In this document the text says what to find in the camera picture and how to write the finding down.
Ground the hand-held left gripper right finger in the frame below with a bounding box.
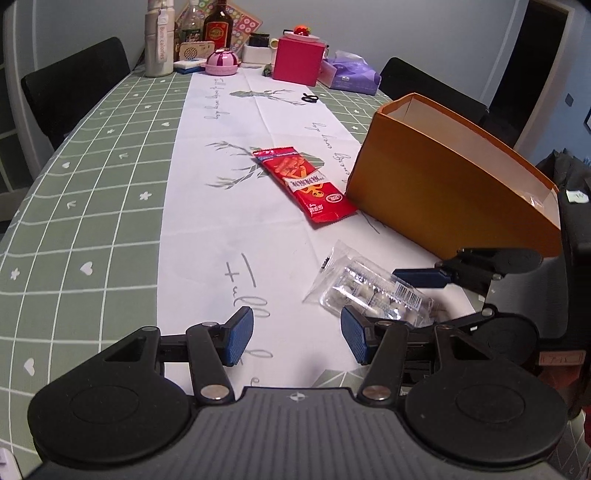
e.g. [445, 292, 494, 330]
[340, 305, 486, 401]

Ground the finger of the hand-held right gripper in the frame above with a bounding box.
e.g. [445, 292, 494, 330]
[431, 308, 497, 333]
[392, 248, 543, 294]

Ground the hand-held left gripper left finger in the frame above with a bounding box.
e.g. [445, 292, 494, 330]
[102, 305, 256, 407]

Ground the clear packet of white candies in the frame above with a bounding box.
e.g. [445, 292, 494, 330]
[302, 240, 439, 329]

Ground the orange cardboard box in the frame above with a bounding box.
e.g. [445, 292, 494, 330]
[345, 92, 563, 260]

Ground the dark jacket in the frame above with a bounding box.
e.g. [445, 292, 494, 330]
[536, 150, 591, 204]

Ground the white printed table runner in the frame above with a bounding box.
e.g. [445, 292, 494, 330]
[157, 65, 490, 402]

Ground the red snack packet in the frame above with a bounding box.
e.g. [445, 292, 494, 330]
[252, 147, 358, 230]

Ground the green checked tablecloth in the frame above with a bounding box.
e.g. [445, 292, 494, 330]
[0, 65, 591, 480]

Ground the black chair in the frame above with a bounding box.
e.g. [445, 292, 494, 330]
[21, 37, 131, 151]
[379, 56, 490, 125]

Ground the purple tissue pack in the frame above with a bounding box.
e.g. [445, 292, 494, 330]
[318, 50, 383, 97]

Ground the pink box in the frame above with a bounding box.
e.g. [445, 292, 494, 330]
[271, 37, 325, 87]

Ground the pink round container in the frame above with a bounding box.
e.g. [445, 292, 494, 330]
[204, 47, 242, 76]

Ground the small red toy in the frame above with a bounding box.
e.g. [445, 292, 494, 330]
[283, 25, 319, 42]

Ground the white box with black top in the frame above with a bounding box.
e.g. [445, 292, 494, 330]
[242, 33, 278, 64]

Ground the small wooden radio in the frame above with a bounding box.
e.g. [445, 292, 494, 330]
[178, 41, 216, 62]

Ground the white water bottle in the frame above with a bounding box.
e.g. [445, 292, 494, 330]
[144, 0, 178, 78]

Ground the brown glass bottle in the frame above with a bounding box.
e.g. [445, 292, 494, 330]
[203, 0, 234, 49]

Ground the red dotted sticker sheet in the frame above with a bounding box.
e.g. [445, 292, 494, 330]
[228, 4, 264, 56]

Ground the clear plastic bottle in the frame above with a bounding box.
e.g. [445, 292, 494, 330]
[178, 0, 206, 47]

